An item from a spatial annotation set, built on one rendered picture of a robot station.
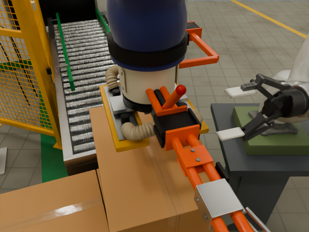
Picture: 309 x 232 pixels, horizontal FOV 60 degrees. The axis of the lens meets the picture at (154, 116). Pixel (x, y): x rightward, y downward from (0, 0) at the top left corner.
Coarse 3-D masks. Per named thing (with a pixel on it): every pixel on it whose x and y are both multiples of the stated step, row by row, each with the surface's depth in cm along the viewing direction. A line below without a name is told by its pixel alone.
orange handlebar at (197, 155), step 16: (208, 48) 97; (192, 64) 90; (176, 144) 60; (192, 144) 60; (192, 160) 55; (208, 160) 55; (192, 176) 53; (208, 176) 54; (224, 224) 45; (240, 224) 45
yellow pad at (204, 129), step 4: (176, 84) 101; (188, 100) 93; (180, 104) 86; (184, 104) 86; (188, 104) 90; (192, 104) 91; (192, 108) 89; (204, 124) 83; (204, 128) 81; (208, 128) 82; (200, 132) 81; (204, 132) 82
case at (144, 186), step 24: (96, 120) 113; (144, 120) 113; (96, 144) 102; (120, 168) 93; (144, 168) 93; (168, 168) 93; (120, 192) 85; (144, 192) 85; (168, 192) 85; (192, 192) 85; (120, 216) 79; (144, 216) 79; (168, 216) 79; (192, 216) 82
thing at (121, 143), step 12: (120, 84) 100; (108, 96) 94; (108, 108) 89; (108, 120) 85; (120, 120) 84; (132, 120) 84; (120, 132) 79; (120, 144) 76; (132, 144) 76; (144, 144) 77
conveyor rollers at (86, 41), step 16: (64, 32) 289; (80, 32) 294; (96, 32) 291; (80, 48) 259; (96, 48) 263; (80, 64) 233; (96, 64) 235; (112, 64) 233; (64, 80) 214; (80, 80) 219; (96, 80) 214; (80, 96) 197; (96, 96) 201; (80, 112) 183; (80, 128) 170; (80, 144) 158
